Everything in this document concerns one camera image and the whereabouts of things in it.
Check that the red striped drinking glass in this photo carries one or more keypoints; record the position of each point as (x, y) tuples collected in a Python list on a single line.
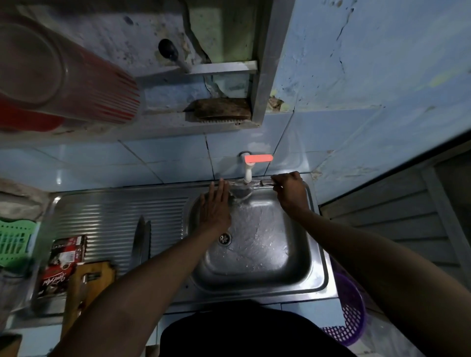
[(73, 77)]

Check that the person's right forearm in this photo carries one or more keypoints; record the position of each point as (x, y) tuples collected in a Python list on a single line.
[(390, 279)]

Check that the red plastic cup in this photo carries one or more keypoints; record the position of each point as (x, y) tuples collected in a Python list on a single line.
[(25, 119)]

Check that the person's left forearm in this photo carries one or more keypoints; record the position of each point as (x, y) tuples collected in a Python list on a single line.
[(128, 298)]

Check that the grey slatted wooden door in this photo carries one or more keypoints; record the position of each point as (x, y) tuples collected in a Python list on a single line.
[(390, 220)]

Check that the small wooden cutting board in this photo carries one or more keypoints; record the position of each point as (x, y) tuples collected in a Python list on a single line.
[(103, 274)]

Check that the person's right hand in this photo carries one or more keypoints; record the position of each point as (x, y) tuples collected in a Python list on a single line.
[(292, 195)]

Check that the stainless steel sink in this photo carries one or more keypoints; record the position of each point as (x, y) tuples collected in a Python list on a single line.
[(103, 213)]

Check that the purple plastic basket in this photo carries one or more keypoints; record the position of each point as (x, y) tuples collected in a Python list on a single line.
[(351, 316)]

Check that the person's left hand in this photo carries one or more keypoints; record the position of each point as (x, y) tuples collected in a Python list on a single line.
[(215, 209)]

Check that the person's black clothing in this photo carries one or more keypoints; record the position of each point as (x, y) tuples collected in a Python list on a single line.
[(250, 331)]

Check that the wooden scrub brush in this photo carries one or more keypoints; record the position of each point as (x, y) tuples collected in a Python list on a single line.
[(222, 109)]

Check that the green plastic basket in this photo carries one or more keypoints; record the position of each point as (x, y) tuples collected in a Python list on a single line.
[(16, 242)]

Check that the wooden knife block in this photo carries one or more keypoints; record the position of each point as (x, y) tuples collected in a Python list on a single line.
[(10, 345)]

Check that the knives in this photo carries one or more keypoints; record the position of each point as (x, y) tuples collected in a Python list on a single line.
[(88, 283)]

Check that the checked dishcloth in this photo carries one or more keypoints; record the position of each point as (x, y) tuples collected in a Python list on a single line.
[(13, 298)]

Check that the red black sachet pack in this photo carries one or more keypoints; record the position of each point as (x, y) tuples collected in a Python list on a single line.
[(62, 261)]

